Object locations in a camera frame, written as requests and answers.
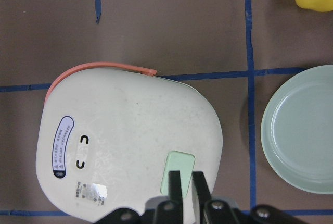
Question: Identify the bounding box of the green plate right side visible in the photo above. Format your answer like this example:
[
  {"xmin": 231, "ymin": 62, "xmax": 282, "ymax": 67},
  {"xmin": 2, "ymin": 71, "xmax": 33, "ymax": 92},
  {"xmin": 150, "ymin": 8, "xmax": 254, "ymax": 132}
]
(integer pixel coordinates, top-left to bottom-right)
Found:
[{"xmin": 261, "ymin": 65, "xmax": 332, "ymax": 194}]

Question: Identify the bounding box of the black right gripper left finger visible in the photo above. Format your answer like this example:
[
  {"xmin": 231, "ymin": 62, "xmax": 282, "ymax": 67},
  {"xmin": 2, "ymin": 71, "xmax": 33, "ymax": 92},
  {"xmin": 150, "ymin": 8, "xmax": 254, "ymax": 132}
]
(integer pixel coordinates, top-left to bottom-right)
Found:
[{"xmin": 168, "ymin": 170, "xmax": 183, "ymax": 223}]

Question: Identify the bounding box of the cream rice cooker orange handle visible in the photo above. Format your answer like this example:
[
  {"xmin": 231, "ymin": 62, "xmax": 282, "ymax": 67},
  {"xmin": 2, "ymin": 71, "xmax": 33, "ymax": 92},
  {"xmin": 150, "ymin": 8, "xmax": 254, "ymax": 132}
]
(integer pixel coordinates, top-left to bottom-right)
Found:
[{"xmin": 36, "ymin": 62, "xmax": 223, "ymax": 223}]

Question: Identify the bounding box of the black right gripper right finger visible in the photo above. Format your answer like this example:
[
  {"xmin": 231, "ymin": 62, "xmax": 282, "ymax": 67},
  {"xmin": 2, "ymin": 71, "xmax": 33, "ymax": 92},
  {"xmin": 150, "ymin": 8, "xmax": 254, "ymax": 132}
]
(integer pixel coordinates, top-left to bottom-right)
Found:
[{"xmin": 192, "ymin": 171, "xmax": 214, "ymax": 223}]

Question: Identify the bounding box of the brown paper table mat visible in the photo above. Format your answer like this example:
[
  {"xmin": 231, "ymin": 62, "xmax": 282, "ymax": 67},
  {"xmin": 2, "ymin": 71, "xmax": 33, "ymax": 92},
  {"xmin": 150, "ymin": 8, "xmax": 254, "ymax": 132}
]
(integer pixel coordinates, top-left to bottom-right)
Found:
[{"xmin": 1, "ymin": 0, "xmax": 332, "ymax": 223}]

